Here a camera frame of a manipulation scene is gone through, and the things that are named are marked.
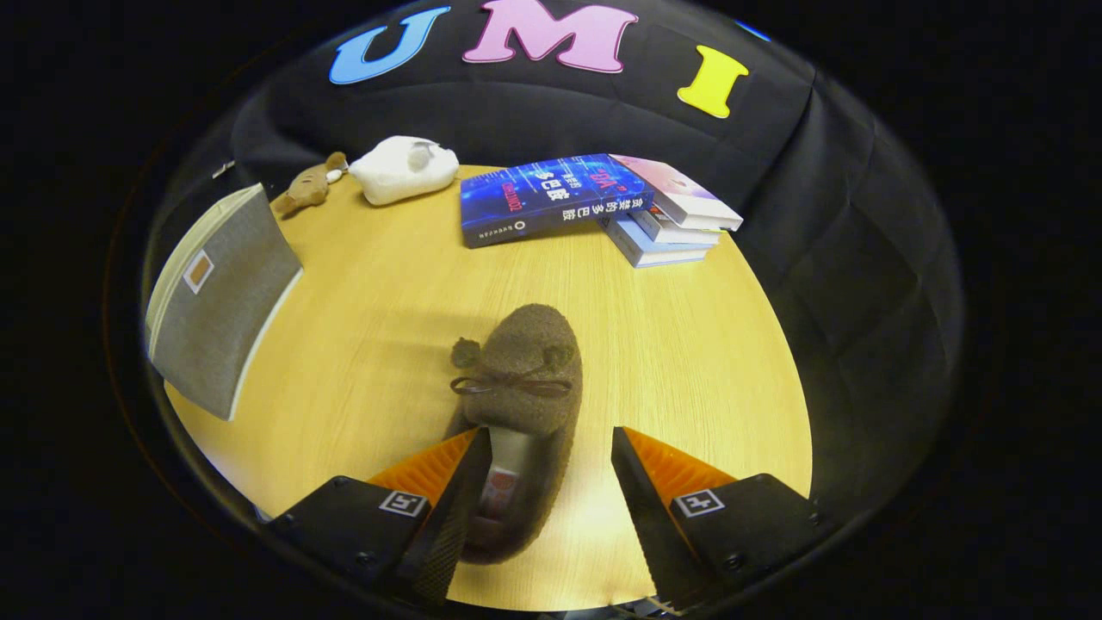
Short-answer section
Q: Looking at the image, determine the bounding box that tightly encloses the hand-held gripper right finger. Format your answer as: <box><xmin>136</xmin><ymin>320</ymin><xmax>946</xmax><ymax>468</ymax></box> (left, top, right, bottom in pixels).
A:
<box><xmin>610</xmin><ymin>426</ymin><xmax>832</xmax><ymax>608</ymax></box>

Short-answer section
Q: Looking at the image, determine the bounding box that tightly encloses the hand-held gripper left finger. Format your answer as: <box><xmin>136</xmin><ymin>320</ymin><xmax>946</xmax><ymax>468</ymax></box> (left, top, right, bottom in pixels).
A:
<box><xmin>263</xmin><ymin>428</ymin><xmax>493</xmax><ymax>604</ymax></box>

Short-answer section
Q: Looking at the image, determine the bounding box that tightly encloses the brown fuzzy shoe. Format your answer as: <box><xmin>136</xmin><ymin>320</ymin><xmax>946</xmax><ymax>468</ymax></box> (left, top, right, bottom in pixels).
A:
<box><xmin>443</xmin><ymin>303</ymin><xmax>585</xmax><ymax>567</ymax></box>

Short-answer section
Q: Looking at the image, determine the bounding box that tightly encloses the grey fabric storage box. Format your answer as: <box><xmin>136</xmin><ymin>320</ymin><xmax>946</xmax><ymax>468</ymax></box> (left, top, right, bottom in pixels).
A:
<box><xmin>145</xmin><ymin>183</ymin><xmax>305</xmax><ymax>423</ymax></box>

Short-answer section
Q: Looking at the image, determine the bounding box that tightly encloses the light blue book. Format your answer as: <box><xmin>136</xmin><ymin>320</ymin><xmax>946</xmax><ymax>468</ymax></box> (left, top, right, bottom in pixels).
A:
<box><xmin>600</xmin><ymin>215</ymin><xmax>711</xmax><ymax>269</ymax></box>

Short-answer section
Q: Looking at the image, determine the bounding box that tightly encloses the white book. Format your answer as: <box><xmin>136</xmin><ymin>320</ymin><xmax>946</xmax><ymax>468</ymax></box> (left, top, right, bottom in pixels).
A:
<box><xmin>633</xmin><ymin>207</ymin><xmax>722</xmax><ymax>246</ymax></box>

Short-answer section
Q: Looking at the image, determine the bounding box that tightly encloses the black backdrop cloth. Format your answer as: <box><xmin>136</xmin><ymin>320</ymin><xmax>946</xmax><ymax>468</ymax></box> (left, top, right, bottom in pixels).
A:
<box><xmin>142</xmin><ymin>0</ymin><xmax>965</xmax><ymax>518</ymax></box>

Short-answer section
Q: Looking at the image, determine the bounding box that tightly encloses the pink book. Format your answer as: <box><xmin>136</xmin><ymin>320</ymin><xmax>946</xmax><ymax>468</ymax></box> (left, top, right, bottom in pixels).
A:
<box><xmin>607</xmin><ymin>153</ymin><xmax>745</xmax><ymax>233</ymax></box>

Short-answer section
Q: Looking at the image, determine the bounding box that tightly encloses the white plush toy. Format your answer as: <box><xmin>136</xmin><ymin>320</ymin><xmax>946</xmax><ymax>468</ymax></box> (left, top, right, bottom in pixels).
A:
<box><xmin>349</xmin><ymin>135</ymin><xmax>461</xmax><ymax>207</ymax></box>

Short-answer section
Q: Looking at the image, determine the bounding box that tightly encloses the brown plush toy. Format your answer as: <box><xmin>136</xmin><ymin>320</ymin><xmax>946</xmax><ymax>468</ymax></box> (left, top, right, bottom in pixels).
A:
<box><xmin>271</xmin><ymin>152</ymin><xmax>350</xmax><ymax>218</ymax></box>

